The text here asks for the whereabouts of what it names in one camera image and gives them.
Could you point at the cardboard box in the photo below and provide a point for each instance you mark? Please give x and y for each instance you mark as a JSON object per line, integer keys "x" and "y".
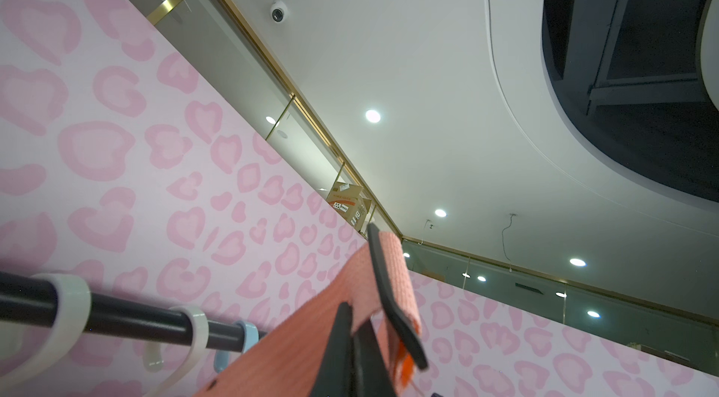
{"x": 349, "y": 201}

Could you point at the light blue hook left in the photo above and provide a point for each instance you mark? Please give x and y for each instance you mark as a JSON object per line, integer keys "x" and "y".
{"x": 245, "y": 335}

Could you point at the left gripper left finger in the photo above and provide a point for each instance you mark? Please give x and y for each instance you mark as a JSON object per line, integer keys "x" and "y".
{"x": 335, "y": 372}

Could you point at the ceiling dome camera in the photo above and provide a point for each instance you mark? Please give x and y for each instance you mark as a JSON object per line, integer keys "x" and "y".
{"x": 279, "y": 12}

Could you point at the black garment rack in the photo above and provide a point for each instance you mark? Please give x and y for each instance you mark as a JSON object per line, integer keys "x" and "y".
{"x": 31, "y": 302}

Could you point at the pink shoulder bag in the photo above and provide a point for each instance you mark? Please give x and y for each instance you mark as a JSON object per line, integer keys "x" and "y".
{"x": 286, "y": 361}

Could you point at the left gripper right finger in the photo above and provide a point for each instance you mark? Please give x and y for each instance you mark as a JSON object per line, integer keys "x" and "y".
{"x": 371, "y": 378}

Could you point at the white plastic hook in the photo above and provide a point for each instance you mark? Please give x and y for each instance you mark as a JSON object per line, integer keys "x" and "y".
{"x": 153, "y": 353}
{"x": 74, "y": 301}

